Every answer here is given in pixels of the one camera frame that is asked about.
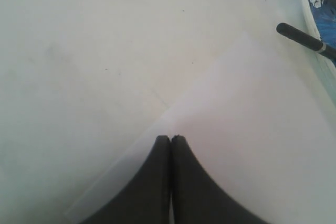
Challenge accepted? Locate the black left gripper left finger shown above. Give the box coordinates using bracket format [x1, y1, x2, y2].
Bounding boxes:
[82, 135, 171, 224]

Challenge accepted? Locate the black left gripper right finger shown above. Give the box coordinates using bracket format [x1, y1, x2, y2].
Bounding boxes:
[171, 135, 265, 223]

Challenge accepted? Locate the black paintbrush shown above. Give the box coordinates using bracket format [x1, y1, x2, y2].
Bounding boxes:
[276, 23, 335, 62]

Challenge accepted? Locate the white paper sheet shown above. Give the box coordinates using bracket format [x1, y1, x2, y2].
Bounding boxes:
[66, 33, 335, 223]

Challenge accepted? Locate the white plate with blue paint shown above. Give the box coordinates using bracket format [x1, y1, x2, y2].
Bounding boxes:
[299, 0, 336, 75]

